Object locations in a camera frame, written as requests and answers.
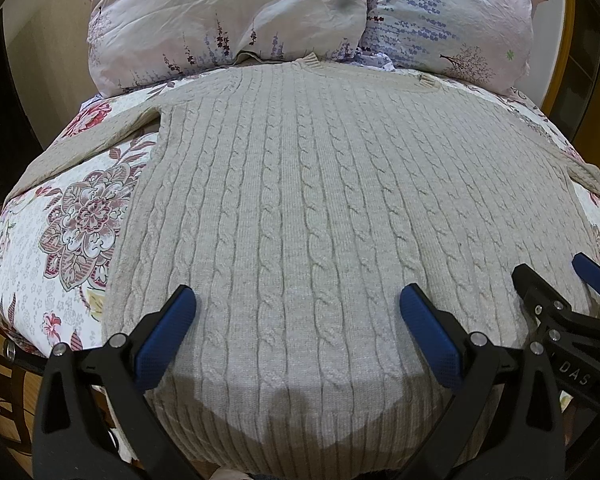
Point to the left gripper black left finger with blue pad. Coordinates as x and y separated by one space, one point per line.
92 420

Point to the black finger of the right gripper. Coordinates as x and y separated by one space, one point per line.
545 303

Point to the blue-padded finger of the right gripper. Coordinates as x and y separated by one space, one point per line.
587 270

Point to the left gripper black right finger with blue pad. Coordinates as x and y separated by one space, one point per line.
503 420

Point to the floral bed sheet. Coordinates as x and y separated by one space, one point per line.
57 240

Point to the right floral lavender pillow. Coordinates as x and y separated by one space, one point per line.
484 42

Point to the left floral pink pillow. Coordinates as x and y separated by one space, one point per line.
136 43

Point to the wooden headboard frame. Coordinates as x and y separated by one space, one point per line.
564 78

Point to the beige cable-knit sweater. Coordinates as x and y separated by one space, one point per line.
297 200

